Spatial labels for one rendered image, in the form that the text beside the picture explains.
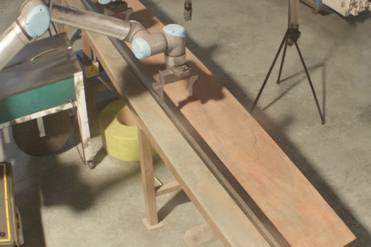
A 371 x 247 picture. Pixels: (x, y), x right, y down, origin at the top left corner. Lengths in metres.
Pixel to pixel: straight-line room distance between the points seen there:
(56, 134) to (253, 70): 1.73
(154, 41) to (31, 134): 1.47
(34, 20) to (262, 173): 1.13
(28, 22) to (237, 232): 1.11
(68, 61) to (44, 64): 0.16
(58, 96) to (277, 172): 1.39
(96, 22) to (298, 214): 1.12
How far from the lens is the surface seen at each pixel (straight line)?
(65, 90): 3.07
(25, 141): 3.46
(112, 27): 2.24
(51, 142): 3.51
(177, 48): 2.27
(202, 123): 2.47
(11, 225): 2.77
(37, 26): 1.92
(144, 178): 2.82
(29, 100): 3.05
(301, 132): 3.77
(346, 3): 5.16
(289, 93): 4.13
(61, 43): 3.37
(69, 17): 2.13
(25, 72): 3.16
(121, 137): 3.40
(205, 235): 3.01
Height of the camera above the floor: 2.32
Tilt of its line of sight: 37 degrees down
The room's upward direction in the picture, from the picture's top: straight up
